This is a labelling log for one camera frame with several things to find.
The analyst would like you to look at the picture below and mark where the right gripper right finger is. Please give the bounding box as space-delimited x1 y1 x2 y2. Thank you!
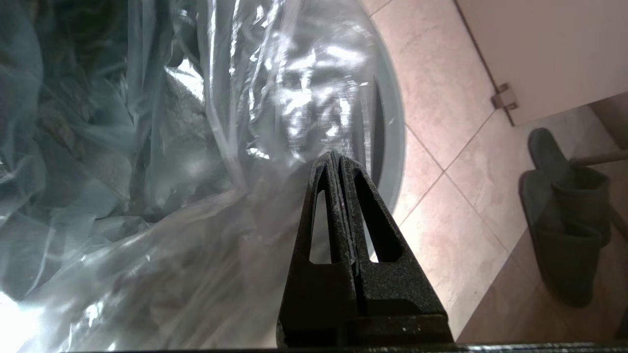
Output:
339 156 454 344

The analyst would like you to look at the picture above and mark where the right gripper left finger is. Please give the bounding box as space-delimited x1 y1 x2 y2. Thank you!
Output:
276 151 364 348

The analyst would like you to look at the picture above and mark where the clear plastic trash bag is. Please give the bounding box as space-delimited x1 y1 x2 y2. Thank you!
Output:
0 0 408 353

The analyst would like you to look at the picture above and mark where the black slipper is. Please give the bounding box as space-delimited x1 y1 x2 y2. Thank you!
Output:
527 127 614 246
519 169 605 308

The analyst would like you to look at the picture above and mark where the white door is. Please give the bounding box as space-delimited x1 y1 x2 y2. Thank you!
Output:
454 0 628 127

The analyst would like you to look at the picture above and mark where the grey trash bin rim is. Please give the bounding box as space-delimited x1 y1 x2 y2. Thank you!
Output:
366 29 407 226

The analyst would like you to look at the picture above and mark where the metal door stop bracket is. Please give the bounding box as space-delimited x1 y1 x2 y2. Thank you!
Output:
491 83 519 111

